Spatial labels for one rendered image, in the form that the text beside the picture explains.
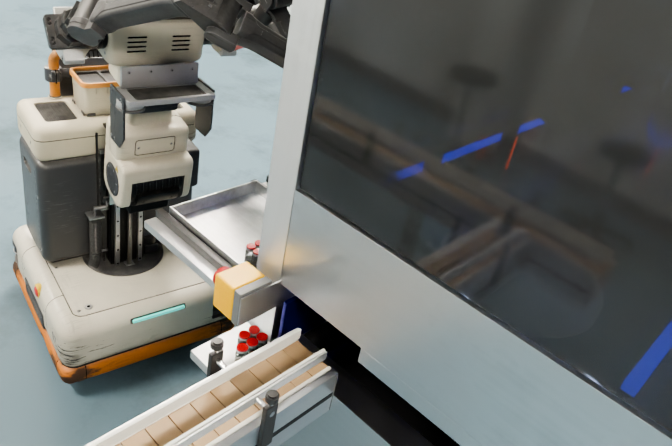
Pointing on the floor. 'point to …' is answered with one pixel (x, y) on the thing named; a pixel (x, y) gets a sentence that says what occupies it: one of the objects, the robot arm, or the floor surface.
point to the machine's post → (295, 112)
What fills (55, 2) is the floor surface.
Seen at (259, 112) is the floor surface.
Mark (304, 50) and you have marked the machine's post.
